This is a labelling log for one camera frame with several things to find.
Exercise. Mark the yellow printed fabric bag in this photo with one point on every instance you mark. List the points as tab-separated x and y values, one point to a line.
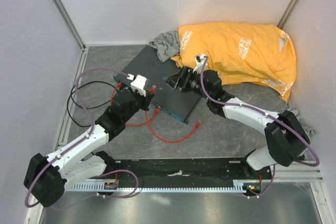
241	52

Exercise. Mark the grey cloth at back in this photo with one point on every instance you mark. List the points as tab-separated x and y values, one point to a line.
167	45

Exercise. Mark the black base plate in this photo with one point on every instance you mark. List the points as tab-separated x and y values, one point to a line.
189	172

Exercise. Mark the grey cloth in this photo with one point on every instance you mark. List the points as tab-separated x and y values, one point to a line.
167	45
309	130

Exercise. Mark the dark grey network switch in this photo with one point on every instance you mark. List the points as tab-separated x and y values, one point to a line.
173	102

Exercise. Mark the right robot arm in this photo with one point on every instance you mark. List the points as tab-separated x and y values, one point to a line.
285	137

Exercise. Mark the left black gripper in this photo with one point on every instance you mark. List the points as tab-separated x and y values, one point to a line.
146	99

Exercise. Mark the grey cloth at right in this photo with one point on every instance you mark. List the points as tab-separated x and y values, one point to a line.
309	130

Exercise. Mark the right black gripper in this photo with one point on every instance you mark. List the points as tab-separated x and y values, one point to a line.
185	74

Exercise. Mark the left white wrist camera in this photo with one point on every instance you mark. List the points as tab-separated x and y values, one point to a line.
138	83

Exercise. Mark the slotted cable duct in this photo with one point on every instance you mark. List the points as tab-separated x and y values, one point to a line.
98	186

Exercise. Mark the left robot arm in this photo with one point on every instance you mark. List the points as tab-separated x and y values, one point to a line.
48	177

